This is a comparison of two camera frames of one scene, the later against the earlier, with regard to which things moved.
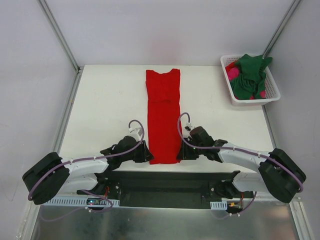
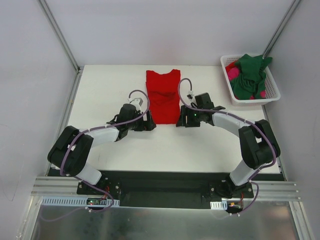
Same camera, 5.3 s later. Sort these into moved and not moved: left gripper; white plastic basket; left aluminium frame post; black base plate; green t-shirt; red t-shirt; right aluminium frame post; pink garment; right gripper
Moved: left gripper; right gripper; red t-shirt
Not moved: black base plate; left aluminium frame post; right aluminium frame post; green t-shirt; white plastic basket; pink garment
